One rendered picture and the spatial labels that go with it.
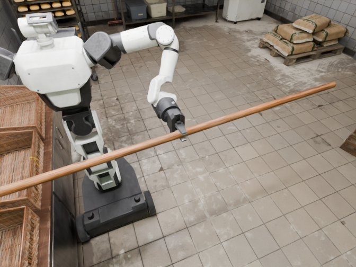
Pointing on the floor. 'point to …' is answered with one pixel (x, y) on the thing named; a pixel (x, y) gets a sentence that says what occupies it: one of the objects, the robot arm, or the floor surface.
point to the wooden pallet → (290, 60)
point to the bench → (56, 199)
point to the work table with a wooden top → (194, 9)
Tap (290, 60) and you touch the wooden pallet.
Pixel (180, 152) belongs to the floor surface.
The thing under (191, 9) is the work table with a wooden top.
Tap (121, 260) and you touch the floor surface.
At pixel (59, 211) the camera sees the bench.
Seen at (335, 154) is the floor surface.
